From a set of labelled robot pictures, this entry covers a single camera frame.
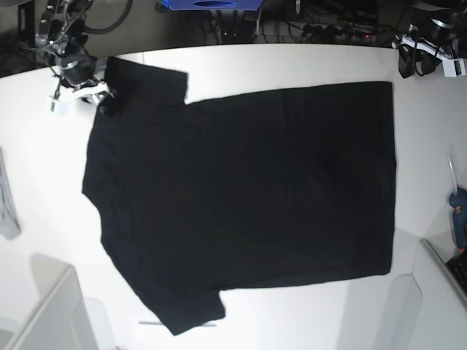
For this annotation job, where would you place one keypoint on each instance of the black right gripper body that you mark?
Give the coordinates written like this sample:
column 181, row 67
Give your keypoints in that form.
column 78, row 68

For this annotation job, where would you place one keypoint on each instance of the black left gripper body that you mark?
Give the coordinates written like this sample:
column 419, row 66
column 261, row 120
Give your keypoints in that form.
column 412, row 61

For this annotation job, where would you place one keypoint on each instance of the black T-shirt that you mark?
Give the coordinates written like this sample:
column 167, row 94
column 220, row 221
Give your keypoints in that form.
column 278, row 188

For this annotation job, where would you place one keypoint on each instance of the blue box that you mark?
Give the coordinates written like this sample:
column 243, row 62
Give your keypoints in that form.
column 185, row 5

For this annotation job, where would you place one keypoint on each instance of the blue glue gun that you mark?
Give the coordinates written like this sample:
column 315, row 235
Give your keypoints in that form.
column 457, row 201

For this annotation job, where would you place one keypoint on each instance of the grey cloth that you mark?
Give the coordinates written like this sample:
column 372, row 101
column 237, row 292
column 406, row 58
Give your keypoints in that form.
column 10, row 226

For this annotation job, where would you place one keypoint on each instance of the black keyboard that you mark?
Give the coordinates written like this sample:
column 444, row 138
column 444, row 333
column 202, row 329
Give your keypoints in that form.
column 458, row 268

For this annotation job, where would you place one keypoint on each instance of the white label plate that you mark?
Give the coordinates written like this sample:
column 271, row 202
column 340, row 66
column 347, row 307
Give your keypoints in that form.
column 158, row 323

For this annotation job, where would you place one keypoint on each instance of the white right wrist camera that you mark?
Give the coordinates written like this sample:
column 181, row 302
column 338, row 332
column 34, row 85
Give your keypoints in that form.
column 64, row 96

